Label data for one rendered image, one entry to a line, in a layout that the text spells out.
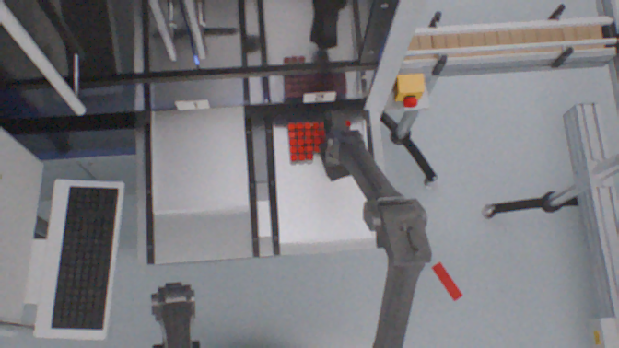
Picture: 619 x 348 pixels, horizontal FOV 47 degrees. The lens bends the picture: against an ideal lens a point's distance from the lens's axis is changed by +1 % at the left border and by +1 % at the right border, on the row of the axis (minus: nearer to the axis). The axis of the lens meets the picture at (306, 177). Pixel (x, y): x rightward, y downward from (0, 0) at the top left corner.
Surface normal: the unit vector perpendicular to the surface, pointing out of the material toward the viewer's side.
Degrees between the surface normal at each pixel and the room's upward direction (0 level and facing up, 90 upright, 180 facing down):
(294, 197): 0
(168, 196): 0
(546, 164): 0
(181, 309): 41
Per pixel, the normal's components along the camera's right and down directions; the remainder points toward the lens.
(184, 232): 0.04, -0.25
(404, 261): 0.21, 0.56
